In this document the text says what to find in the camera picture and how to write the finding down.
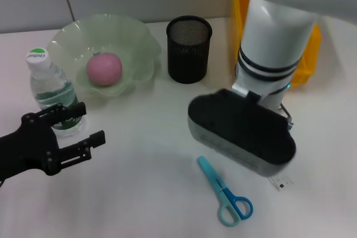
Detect green wavy glass fruit plate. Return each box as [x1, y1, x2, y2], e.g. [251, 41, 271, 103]
[46, 13, 162, 98]

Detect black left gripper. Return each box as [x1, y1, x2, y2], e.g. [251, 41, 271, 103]
[0, 102, 106, 183]

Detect transparent plastic ruler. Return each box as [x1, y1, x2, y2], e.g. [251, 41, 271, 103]
[267, 175, 295, 191]

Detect right arm cable with plug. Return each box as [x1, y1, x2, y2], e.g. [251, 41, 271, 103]
[277, 103, 295, 132]

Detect blue scissors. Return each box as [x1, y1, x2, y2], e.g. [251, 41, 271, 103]
[197, 156, 254, 227]

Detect clear green-label water bottle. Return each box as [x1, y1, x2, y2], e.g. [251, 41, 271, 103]
[26, 47, 86, 138]

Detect pink toy peach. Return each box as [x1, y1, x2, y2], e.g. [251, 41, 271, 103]
[85, 51, 123, 86]

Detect black mesh pen holder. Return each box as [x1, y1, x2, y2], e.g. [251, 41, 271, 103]
[166, 16, 213, 85]

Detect yellow plastic bin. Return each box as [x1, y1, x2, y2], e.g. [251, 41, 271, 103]
[230, 0, 324, 88]

